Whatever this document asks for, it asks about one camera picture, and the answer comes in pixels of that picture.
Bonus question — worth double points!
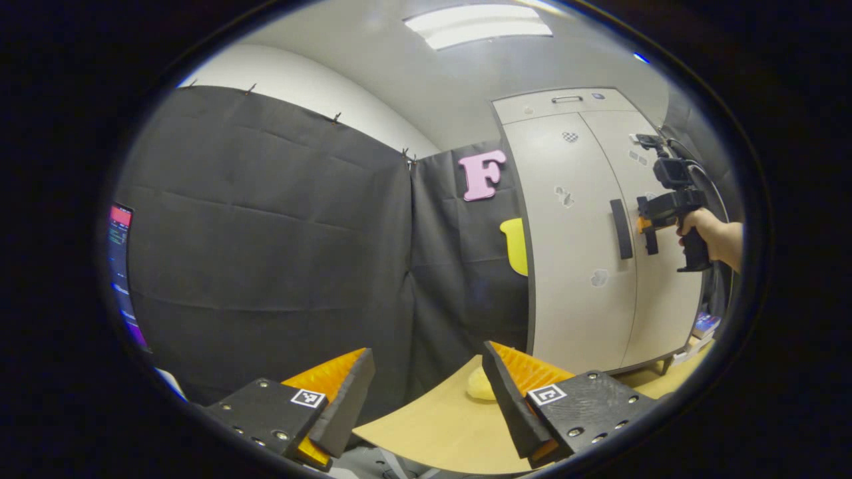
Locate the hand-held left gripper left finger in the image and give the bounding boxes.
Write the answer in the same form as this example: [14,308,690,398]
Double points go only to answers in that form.
[203,347,375,473]

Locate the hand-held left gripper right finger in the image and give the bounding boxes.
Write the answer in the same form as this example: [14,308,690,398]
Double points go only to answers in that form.
[482,341,660,470]

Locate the black door handle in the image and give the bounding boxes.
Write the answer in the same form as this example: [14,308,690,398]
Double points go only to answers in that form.
[610,198,634,260]
[640,196,660,256]

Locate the grey shoe cabinet door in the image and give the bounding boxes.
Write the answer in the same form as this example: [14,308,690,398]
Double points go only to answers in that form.
[578,108,706,369]
[503,112,638,375]

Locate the grey double-door shoe cabinet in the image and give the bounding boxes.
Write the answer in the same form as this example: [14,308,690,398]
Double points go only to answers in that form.
[491,87,726,377]

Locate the yellow smiling plush toy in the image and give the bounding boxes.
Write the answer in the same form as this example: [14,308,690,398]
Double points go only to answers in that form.
[466,366,497,401]

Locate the stack of white books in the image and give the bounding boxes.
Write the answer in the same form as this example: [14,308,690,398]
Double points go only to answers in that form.
[672,336,713,365]

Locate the black backdrop cloth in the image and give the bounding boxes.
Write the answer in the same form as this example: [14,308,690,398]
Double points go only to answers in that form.
[113,85,740,406]

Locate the large ceiling light panel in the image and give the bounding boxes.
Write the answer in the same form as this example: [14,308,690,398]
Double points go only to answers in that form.
[403,3,554,51]

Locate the computer monitor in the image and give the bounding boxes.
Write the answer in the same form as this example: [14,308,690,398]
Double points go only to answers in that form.
[106,203,150,353]

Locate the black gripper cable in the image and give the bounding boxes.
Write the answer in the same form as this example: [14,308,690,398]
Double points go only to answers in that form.
[666,136,731,224]

